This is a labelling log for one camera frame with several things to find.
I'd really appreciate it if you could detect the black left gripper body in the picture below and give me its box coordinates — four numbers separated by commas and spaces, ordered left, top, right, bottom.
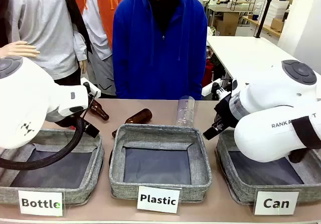
56, 115, 87, 129

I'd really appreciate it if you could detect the white Plastic label card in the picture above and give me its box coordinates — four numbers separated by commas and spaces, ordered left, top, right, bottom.
136, 185, 182, 214

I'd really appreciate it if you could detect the wooden workbench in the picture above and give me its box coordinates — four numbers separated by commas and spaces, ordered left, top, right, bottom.
242, 15, 281, 38

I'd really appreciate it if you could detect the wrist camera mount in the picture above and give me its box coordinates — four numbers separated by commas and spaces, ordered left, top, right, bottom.
80, 77, 101, 98
201, 79, 233, 101

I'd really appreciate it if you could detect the grey basket labelled Bottle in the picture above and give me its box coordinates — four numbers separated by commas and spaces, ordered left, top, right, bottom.
0, 129, 105, 206

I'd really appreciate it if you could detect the brown glass bottle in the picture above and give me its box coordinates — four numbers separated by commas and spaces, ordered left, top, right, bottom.
112, 108, 153, 137
89, 99, 110, 121

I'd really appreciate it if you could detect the white Bottle label card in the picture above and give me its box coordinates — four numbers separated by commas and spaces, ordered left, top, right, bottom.
18, 190, 66, 217

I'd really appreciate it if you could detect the white background table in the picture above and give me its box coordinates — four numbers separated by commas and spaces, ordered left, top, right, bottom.
207, 35, 301, 85

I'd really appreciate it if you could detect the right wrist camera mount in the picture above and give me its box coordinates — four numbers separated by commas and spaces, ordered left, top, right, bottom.
201, 79, 233, 101

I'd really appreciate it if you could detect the clear plastic bottle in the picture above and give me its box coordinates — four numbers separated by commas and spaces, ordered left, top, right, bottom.
175, 95, 196, 128

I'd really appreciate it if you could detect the grey basket labelled Can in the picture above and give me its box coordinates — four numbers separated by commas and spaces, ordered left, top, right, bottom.
215, 129, 321, 206

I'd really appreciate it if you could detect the black stand pole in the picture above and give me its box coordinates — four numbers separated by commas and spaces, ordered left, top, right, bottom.
255, 0, 276, 39

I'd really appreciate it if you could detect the mannequin in grey shirt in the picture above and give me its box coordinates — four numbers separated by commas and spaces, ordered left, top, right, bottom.
0, 0, 88, 86

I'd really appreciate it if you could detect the white Can label card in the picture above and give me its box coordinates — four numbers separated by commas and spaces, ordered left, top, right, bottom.
253, 190, 300, 216

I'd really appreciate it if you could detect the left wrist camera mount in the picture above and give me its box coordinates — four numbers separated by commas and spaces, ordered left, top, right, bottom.
80, 77, 101, 98

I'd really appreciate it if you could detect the white foam box stack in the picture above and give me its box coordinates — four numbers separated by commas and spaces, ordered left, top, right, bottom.
265, 0, 291, 26

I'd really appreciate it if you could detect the large cardboard box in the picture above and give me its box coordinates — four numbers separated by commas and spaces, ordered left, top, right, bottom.
215, 12, 239, 36

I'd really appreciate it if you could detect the red bag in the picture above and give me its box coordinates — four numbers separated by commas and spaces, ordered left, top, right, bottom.
202, 58, 214, 88

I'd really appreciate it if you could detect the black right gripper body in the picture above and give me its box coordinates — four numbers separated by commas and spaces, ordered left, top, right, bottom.
213, 93, 239, 131

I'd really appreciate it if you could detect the grey basket labelled Plastic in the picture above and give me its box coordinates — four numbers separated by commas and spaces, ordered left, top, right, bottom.
108, 123, 213, 204

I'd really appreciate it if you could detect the small cardboard box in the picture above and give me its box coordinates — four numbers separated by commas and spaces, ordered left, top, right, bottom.
270, 18, 285, 33

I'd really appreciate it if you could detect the person in blue hoodie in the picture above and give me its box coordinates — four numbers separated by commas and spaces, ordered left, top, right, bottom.
112, 0, 208, 101

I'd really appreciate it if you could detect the mannequin in orange vest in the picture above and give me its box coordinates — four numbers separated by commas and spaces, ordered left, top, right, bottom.
72, 0, 125, 95

